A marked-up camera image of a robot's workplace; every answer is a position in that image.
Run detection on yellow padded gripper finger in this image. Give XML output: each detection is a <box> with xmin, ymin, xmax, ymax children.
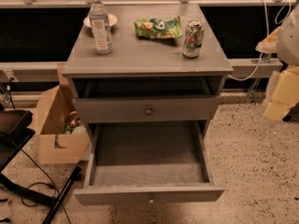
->
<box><xmin>261</xmin><ymin>65</ymin><xmax>299</xmax><ymax>125</ymax></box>

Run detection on grey drawer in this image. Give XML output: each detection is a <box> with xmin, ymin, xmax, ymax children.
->
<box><xmin>74</xmin><ymin>121</ymin><xmax>224</xmax><ymax>205</ymax></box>
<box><xmin>73</xmin><ymin>97</ymin><xmax>219</xmax><ymax>123</ymax></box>

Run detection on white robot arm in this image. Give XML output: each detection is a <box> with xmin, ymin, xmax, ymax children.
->
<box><xmin>255</xmin><ymin>6</ymin><xmax>299</xmax><ymax>126</ymax></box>

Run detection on grey top drawer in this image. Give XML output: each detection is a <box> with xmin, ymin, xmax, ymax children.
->
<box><xmin>73</xmin><ymin>97</ymin><xmax>219</xmax><ymax>123</ymax></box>

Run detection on grey drawer cabinet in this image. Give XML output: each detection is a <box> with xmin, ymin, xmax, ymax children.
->
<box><xmin>63</xmin><ymin>5</ymin><xmax>233</xmax><ymax>138</ymax></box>

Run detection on white green soda can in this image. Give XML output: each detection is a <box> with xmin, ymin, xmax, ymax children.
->
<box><xmin>182</xmin><ymin>21</ymin><xmax>204</xmax><ymax>58</ymax></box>

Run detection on green chip bag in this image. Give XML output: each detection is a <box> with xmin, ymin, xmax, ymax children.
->
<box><xmin>134</xmin><ymin>16</ymin><xmax>182</xmax><ymax>40</ymax></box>

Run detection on small white plate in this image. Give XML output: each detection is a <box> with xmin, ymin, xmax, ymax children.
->
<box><xmin>83</xmin><ymin>13</ymin><xmax>118</xmax><ymax>28</ymax></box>

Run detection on clear plastic water bottle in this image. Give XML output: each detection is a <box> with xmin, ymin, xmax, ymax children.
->
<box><xmin>88</xmin><ymin>0</ymin><xmax>113</xmax><ymax>55</ymax></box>

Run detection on bottles inside cardboard box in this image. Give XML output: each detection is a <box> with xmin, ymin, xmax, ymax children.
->
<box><xmin>63</xmin><ymin>111</ymin><xmax>87</xmax><ymax>134</ymax></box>

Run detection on cardboard box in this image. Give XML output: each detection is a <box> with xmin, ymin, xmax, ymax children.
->
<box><xmin>33</xmin><ymin>63</ymin><xmax>91</xmax><ymax>164</ymax></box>

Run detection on black folding stand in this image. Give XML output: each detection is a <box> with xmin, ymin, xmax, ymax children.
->
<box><xmin>0</xmin><ymin>108</ymin><xmax>81</xmax><ymax>224</ymax></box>

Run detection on metal railing post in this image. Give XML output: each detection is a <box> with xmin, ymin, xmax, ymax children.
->
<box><xmin>246</xmin><ymin>53</ymin><xmax>272</xmax><ymax>105</ymax></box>

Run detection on black floor cable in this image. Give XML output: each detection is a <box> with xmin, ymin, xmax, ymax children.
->
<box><xmin>6</xmin><ymin>77</ymin><xmax>73</xmax><ymax>224</ymax></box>

